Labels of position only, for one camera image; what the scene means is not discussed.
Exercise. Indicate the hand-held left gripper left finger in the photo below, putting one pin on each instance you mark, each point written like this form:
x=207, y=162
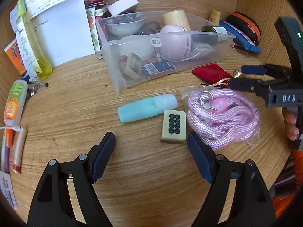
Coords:
x=104, y=156

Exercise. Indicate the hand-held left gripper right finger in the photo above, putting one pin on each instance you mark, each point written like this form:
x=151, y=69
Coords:
x=201, y=158

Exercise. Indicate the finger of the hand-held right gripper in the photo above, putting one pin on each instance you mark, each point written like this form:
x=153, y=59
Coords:
x=254, y=69
x=241, y=84

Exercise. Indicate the red pouch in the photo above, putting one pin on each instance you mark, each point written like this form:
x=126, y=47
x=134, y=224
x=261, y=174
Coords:
x=209, y=72

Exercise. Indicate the cream mahjong tile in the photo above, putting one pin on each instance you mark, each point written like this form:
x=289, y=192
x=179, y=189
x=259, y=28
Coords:
x=173, y=128

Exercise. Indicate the dark green bottle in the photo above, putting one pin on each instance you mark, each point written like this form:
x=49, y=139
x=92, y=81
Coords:
x=215, y=32

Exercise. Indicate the teal highlighter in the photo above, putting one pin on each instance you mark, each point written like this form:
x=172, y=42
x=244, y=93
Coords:
x=142, y=110

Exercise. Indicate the clear plastic storage bin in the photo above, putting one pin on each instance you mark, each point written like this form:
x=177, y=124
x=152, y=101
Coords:
x=113, y=80

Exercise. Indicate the pink round portable fan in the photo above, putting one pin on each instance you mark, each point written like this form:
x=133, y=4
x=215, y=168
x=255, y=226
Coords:
x=175, y=42

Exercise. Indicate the blue card box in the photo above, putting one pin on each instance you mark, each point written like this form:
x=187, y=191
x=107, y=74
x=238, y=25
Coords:
x=158, y=69

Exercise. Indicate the beige tape roll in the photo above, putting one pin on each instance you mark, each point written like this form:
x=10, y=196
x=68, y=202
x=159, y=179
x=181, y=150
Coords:
x=176, y=19

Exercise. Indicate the printed wooden block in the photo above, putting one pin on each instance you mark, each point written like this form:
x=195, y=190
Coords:
x=133, y=65

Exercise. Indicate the white round jar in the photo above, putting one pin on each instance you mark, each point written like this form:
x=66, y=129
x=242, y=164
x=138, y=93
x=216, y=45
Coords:
x=135, y=49

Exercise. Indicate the person's right forearm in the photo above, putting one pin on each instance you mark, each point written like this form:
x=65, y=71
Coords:
x=298, y=165

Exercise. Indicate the wooden desktop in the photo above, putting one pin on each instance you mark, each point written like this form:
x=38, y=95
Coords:
x=78, y=113

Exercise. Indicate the person's right hand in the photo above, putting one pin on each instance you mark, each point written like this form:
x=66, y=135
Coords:
x=290, y=127

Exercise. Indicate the pink wallet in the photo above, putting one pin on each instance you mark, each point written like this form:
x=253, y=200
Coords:
x=239, y=48

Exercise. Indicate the blue pencil case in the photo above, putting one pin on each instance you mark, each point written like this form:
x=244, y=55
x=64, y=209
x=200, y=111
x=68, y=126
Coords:
x=243, y=40

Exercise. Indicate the black case with orange zip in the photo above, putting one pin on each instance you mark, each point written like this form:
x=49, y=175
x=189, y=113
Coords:
x=246, y=23

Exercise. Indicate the small yellow bottle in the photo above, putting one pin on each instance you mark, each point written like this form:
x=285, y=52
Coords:
x=214, y=16

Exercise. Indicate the striped pink cloth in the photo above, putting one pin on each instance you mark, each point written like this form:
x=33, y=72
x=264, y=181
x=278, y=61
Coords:
x=284, y=182

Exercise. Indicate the pink lip balm tube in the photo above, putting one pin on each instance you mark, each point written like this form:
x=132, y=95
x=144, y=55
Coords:
x=20, y=149

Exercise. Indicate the orange-capped purple pen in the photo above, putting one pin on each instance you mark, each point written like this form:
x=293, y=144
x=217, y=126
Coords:
x=9, y=139

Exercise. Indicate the bunch of keys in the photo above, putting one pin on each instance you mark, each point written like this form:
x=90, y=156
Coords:
x=32, y=89

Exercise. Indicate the small grey clip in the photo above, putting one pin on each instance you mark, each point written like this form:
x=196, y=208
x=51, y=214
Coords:
x=100, y=57

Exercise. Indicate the yellow-green pen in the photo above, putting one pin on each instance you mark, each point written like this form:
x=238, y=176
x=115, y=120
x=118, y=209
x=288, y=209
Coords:
x=2, y=146

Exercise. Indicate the white printed receipt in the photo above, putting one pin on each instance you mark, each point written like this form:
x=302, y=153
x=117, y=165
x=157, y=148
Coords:
x=7, y=189

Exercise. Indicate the sanitizer bottle with orange label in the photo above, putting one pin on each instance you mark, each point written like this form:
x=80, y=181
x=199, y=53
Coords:
x=14, y=104

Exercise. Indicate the dark sunglasses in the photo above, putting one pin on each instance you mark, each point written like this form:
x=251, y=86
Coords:
x=151, y=28

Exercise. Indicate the long white printed paper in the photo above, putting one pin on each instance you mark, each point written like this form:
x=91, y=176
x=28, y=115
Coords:
x=26, y=59

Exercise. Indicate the plain white paper sheet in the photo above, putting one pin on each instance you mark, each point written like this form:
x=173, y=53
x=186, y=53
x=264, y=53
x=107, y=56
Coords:
x=68, y=35

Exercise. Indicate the white ceramic bowl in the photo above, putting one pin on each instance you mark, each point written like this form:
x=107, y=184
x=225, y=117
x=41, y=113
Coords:
x=123, y=29

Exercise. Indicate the fruit printed sheet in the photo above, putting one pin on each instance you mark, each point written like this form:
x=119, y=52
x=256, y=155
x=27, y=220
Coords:
x=92, y=28

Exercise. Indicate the yellow-green spray bottle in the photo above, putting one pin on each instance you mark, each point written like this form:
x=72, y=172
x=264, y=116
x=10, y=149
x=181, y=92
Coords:
x=35, y=47

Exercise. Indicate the pile of metal clips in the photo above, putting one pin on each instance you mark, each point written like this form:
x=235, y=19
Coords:
x=127, y=19

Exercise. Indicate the orange sunscreen tube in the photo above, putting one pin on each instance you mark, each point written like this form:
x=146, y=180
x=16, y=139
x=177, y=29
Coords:
x=15, y=54

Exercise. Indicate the white cardboard box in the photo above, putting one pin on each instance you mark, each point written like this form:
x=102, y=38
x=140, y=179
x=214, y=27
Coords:
x=123, y=4

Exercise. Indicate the stack of colourful packets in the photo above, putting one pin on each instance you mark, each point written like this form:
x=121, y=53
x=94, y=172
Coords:
x=95, y=0

